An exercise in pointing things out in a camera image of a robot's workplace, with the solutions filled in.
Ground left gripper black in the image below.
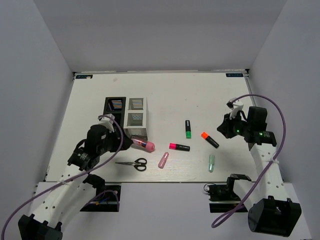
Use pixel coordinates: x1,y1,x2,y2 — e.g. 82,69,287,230
98,125,134,155

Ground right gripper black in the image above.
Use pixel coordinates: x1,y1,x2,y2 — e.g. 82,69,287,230
217,111,251,139

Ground pink capped clear tube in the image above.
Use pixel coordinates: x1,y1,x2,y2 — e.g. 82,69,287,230
131,136,156,153

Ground black handled scissors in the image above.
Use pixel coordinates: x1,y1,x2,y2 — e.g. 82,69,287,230
115,158,148,172

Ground green black highlighter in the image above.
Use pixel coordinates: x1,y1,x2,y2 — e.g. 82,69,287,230
185,120,192,139

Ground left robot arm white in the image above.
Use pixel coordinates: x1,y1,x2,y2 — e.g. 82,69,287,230
18,123,133,240

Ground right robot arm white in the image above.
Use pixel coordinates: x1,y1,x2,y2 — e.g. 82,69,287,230
217,103,302,237

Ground white mesh organizer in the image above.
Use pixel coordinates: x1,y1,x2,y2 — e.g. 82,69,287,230
123,97,148,140

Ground orange black highlighter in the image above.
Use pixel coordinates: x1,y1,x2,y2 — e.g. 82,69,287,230
201,132,220,149

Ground green translucent small tube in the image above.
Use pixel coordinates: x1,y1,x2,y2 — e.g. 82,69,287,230
208,154,215,173

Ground black mesh organizer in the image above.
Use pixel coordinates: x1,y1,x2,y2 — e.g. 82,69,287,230
103,97,126,135

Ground pink translucent small tube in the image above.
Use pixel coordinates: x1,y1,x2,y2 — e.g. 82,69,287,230
158,152,169,169

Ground pink black highlighter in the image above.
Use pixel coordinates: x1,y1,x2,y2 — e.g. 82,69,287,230
169,143,191,152

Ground right blue table label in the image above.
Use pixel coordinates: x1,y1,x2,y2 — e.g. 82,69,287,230
225,72,244,78

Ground blue table label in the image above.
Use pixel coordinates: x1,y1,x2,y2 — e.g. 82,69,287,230
75,74,93,79
225,72,244,78

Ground left blue table label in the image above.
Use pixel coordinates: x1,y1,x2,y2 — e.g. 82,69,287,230
75,74,93,79

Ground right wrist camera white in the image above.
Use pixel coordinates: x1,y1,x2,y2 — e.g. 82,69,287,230
226,98,244,120

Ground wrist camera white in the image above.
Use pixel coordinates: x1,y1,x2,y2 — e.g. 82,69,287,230
226,98,244,120
98,113,115,132

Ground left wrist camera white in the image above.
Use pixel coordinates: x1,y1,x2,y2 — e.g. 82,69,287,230
98,113,115,132

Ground right aluminium table rail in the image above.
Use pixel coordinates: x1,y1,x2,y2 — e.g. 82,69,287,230
244,69,256,106

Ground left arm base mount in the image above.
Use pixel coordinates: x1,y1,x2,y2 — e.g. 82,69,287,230
80,184,122,213

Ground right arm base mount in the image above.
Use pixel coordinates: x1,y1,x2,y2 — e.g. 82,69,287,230
203,174,252,213

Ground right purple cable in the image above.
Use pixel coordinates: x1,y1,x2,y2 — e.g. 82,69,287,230
211,93,286,229

